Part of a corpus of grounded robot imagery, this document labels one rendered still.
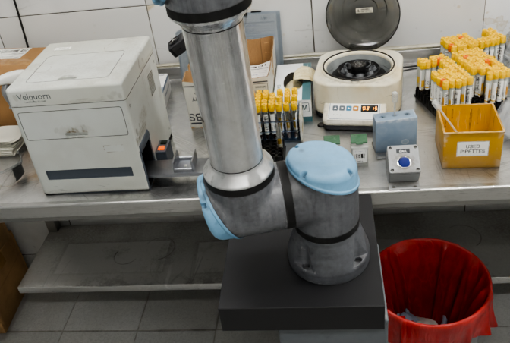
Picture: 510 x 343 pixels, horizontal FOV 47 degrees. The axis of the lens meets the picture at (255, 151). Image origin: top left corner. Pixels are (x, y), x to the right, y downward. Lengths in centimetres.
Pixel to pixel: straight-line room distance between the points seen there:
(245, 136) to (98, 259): 148
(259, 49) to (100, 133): 66
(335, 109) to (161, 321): 116
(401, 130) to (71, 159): 80
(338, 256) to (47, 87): 75
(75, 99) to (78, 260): 104
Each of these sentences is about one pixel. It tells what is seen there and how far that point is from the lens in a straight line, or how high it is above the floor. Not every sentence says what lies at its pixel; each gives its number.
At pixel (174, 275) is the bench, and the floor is 27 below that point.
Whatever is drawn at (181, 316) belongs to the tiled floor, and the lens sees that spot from 234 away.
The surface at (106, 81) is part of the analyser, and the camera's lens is 134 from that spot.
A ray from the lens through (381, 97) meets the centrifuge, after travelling 159.
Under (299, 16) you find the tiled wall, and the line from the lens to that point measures 188.
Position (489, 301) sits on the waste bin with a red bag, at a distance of 175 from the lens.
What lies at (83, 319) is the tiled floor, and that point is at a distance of 247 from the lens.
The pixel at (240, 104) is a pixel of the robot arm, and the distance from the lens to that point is 84.
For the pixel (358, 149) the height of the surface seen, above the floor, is 93.
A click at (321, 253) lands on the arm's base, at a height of 100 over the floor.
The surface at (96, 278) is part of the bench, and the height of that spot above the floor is 27.
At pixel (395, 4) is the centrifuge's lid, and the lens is 180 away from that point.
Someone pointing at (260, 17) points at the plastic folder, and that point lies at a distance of 186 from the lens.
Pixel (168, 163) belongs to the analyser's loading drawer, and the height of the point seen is 91.
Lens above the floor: 170
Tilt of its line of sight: 33 degrees down
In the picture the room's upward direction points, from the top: 8 degrees counter-clockwise
